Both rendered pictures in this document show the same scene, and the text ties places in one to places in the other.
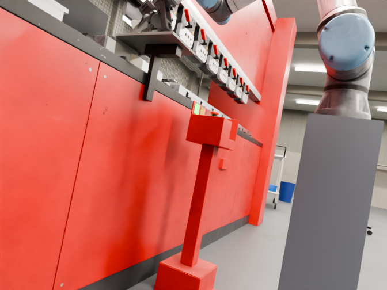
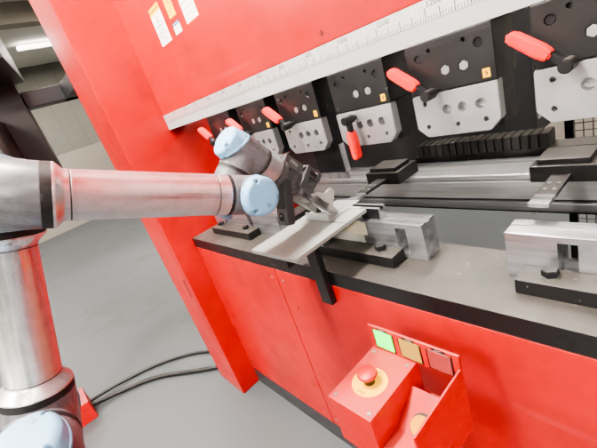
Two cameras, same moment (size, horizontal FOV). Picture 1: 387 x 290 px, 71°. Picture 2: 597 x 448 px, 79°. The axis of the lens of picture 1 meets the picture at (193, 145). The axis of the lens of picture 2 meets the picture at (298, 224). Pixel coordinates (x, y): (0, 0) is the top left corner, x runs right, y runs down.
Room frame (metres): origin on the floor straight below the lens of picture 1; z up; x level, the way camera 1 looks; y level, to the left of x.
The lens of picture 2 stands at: (1.44, -0.56, 1.34)
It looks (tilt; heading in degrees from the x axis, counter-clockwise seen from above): 20 degrees down; 118
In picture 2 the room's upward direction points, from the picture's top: 19 degrees counter-clockwise
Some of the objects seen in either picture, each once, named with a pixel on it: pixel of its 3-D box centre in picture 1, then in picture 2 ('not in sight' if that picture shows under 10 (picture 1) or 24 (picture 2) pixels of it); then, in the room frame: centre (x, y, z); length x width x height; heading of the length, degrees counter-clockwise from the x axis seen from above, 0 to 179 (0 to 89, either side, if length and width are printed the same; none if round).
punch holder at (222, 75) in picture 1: (219, 69); not in sight; (1.99, -0.09, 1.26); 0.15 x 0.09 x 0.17; 154
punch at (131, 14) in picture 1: (132, 14); (331, 162); (1.11, 0.35, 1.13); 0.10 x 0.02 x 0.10; 154
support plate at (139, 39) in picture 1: (155, 45); (309, 230); (1.05, 0.22, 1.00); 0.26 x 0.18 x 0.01; 64
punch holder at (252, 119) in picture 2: not in sight; (267, 126); (0.91, 0.45, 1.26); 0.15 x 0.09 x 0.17; 154
